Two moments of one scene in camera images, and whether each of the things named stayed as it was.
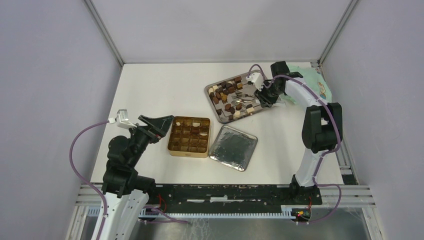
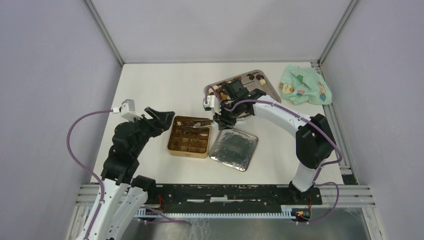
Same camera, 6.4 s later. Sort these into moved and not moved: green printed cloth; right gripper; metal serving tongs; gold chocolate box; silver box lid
Moved: right gripper; metal serving tongs
Not moved: gold chocolate box; green printed cloth; silver box lid
